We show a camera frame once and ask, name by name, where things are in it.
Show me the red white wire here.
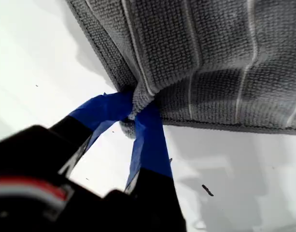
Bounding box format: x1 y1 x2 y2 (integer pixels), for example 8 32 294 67
0 175 75 206

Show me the grey striped towel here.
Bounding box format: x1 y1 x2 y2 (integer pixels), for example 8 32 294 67
65 0 296 140

